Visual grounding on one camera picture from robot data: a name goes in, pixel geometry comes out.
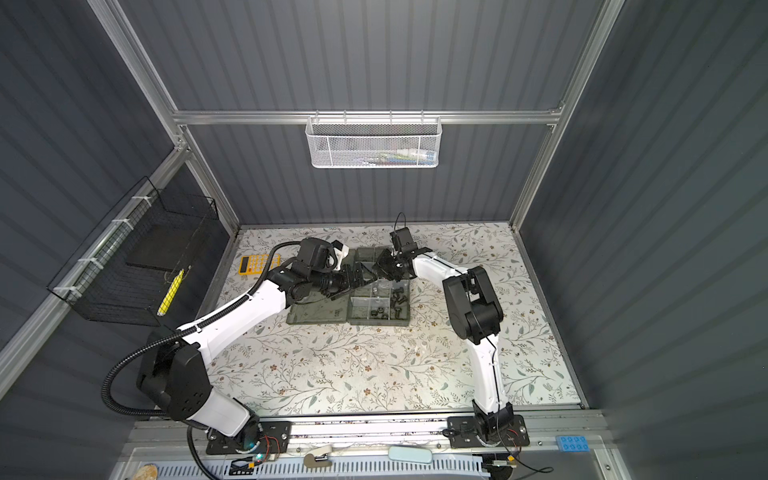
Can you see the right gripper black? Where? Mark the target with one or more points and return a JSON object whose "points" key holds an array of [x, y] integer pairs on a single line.
{"points": [[381, 265]]}

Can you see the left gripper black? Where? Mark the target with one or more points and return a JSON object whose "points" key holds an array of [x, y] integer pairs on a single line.
{"points": [[347, 285]]}

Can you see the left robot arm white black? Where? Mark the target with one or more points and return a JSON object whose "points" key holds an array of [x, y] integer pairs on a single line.
{"points": [[174, 375]]}

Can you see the black hex nuts in organizer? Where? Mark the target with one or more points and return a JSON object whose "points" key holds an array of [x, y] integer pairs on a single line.
{"points": [[379, 314]]}

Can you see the beige tape dispenser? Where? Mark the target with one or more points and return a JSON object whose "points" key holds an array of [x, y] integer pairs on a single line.
{"points": [[318, 458]]}

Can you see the black wire mesh basket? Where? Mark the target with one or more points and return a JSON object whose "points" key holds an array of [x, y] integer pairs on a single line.
{"points": [[125, 273]]}

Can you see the yellow marker pen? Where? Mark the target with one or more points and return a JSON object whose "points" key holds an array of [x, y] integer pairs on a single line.
{"points": [[170, 294]]}

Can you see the white wire mesh basket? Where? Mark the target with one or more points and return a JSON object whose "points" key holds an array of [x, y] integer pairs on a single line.
{"points": [[387, 145]]}

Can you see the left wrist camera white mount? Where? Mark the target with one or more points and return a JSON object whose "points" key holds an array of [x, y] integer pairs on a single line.
{"points": [[340, 252]]}

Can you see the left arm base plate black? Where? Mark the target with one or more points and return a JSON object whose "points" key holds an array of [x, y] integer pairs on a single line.
{"points": [[270, 437]]}

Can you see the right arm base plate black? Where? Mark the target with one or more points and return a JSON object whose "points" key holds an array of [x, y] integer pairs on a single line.
{"points": [[470, 432]]}

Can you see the black bolt in organizer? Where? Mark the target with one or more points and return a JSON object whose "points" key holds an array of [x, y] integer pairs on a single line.
{"points": [[398, 303]]}

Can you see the yellow calculator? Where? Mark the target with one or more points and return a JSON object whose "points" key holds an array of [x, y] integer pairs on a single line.
{"points": [[256, 264]]}

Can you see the blue lego brick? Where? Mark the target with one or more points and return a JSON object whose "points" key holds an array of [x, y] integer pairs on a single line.
{"points": [[572, 443]]}

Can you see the clear green compartment organizer box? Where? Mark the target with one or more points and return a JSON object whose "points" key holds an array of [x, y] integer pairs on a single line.
{"points": [[377, 302]]}

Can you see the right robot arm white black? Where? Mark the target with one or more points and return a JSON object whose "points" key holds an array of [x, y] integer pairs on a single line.
{"points": [[474, 312]]}

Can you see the floral patterned table mat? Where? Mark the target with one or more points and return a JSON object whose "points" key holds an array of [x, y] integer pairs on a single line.
{"points": [[281, 369]]}

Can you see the light blue oval object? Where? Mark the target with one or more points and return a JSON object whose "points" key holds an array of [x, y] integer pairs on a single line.
{"points": [[410, 454]]}

